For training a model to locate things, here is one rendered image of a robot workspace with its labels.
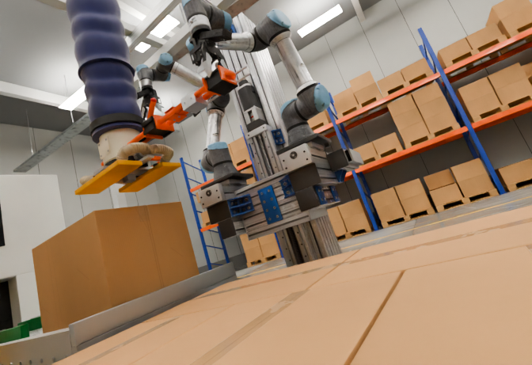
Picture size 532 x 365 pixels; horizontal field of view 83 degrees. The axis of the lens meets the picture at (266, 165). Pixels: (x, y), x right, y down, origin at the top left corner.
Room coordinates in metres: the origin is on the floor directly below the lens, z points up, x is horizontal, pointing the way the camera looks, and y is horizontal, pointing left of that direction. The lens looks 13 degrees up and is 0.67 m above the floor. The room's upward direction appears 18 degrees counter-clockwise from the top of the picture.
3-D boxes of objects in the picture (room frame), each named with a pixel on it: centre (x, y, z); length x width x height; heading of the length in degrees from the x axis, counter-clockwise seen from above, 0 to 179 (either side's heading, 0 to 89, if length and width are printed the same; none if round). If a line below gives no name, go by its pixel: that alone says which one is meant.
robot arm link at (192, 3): (0.94, 0.07, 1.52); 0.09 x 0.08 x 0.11; 139
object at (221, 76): (0.91, 0.06, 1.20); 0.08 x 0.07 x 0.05; 59
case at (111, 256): (1.38, 0.79, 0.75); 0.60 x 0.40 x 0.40; 59
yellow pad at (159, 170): (1.31, 0.52, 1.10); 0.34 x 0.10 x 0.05; 59
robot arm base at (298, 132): (1.46, -0.21, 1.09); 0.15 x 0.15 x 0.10
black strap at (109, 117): (1.23, 0.57, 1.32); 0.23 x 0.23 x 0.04
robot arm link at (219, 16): (1.02, 0.02, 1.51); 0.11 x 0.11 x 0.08; 49
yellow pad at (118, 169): (1.14, 0.62, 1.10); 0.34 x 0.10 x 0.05; 59
